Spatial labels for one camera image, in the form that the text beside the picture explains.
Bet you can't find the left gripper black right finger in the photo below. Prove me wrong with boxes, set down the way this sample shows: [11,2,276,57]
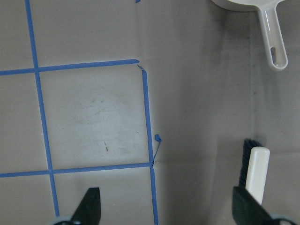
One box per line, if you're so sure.
[232,186,270,220]

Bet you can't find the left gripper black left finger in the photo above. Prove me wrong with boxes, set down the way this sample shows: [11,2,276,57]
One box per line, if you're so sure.
[70,187,101,222]

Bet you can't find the cream brush with black bristles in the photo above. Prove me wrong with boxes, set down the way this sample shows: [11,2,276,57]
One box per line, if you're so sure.
[239,139,270,204]

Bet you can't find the cream plastic dustpan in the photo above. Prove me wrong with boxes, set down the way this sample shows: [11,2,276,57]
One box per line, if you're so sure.
[213,0,288,72]

